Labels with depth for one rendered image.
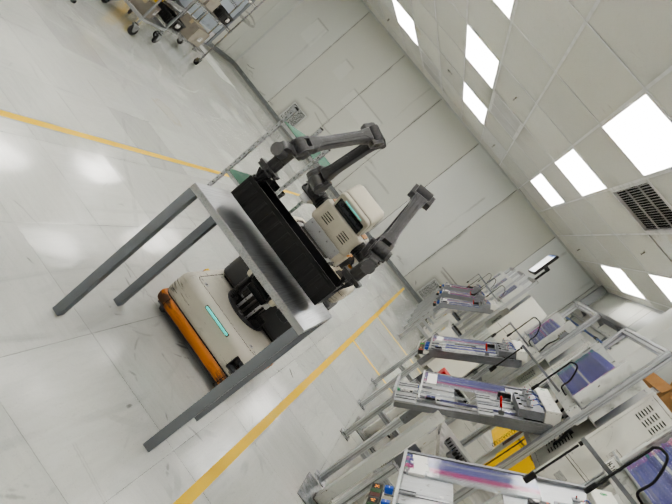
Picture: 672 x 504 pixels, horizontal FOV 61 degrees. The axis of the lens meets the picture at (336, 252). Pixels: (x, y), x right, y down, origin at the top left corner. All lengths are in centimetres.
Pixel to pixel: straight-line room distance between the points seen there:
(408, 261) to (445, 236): 92
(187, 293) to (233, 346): 36
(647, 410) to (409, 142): 945
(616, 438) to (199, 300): 224
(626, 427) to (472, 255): 885
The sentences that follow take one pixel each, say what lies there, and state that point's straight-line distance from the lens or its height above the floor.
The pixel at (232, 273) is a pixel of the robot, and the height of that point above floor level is 34.
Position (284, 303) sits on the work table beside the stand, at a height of 80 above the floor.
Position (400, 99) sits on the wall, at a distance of 1233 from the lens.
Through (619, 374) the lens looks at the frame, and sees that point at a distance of 329.
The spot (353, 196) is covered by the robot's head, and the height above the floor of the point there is 117.
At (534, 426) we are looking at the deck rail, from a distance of 331.
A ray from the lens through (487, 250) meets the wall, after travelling 1196.
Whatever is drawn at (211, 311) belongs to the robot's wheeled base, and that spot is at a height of 26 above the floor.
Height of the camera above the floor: 143
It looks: 10 degrees down
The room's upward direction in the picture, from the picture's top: 51 degrees clockwise
